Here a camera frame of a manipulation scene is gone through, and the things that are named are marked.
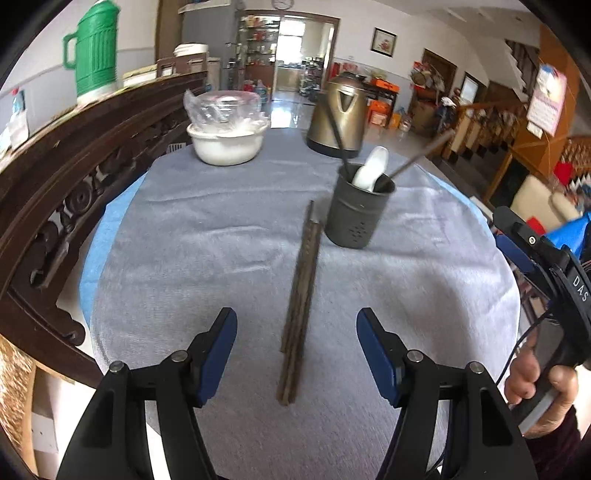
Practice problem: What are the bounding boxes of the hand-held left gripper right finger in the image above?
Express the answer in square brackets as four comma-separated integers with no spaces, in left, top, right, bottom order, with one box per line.
[355,307,539,480]

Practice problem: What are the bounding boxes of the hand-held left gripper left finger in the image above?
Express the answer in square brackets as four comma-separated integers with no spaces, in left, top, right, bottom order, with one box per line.
[55,307,238,480]

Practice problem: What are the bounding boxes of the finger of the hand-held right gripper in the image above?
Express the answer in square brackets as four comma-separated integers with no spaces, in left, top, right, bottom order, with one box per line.
[492,206,571,266]
[495,233,552,303]

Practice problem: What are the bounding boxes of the black chopstick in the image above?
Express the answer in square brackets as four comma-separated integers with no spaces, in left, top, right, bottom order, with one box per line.
[325,104,352,174]
[390,131,455,181]

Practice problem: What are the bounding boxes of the grey metal utensil holder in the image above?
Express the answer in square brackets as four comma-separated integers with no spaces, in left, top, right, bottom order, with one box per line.
[324,161,397,250]

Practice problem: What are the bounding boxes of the white plastic spoon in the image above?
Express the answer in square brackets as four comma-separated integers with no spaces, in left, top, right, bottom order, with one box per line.
[352,146,390,192]

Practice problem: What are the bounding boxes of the person's right forearm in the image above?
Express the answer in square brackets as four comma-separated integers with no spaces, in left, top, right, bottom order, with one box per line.
[524,408,585,480]

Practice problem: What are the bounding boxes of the person's right hand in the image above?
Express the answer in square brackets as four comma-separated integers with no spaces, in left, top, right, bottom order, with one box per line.
[504,332,583,439]

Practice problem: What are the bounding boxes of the beige armchair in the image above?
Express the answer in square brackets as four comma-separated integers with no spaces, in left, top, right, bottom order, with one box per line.
[510,174,573,232]

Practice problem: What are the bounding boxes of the blue cloth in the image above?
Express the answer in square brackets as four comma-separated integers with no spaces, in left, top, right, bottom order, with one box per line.
[544,210,591,257]

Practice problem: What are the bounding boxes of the grey tablecloth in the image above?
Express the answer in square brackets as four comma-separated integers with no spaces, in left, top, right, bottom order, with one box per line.
[90,128,522,480]

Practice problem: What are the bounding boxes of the wooden stair railing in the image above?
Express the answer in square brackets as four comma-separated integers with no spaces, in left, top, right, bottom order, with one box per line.
[443,99,527,162]

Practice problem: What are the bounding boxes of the blue table cover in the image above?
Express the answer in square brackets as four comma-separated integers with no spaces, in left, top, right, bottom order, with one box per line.
[78,168,491,326]

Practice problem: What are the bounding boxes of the dark wooden side table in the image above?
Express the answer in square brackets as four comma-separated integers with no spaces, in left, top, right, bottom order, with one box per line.
[365,76,400,112]

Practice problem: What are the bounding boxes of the floral patterned cloth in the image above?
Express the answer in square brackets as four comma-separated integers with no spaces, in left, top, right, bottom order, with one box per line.
[0,337,35,457]

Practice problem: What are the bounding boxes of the white basin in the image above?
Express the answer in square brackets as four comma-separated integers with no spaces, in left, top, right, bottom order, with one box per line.
[187,121,270,166]

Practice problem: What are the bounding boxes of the dark carved wooden sideboard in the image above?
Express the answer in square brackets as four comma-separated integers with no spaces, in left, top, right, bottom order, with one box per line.
[0,71,208,386]

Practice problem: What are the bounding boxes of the gold electric kettle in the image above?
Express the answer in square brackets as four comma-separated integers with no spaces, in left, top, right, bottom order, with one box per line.
[306,71,370,160]

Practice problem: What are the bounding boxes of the clear plastic bag of bowls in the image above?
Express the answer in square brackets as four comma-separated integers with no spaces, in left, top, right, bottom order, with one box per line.
[183,89,269,136]

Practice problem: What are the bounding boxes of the white chest box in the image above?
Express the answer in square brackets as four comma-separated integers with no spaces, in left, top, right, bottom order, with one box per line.
[122,65,160,88]

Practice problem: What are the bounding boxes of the wooden chair back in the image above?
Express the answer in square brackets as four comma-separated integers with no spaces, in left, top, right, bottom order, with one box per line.
[156,53,208,78]

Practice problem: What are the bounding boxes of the clear plastic cup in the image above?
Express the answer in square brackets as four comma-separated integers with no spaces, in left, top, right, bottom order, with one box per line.
[4,113,31,148]

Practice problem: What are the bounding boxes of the green thermos flask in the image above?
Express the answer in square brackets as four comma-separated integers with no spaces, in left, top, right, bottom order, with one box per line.
[62,0,121,106]

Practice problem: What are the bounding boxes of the grey refrigerator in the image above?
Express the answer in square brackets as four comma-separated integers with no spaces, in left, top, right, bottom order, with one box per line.
[180,2,247,90]

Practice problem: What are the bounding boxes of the black cable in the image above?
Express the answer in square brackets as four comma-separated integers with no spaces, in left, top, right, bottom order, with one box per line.
[434,311,555,480]

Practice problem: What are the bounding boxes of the pink wall calendar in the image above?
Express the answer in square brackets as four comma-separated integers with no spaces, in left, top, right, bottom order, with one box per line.
[526,64,568,138]

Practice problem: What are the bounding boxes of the framed wall picture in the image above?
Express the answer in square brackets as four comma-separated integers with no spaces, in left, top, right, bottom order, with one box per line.
[370,27,398,58]

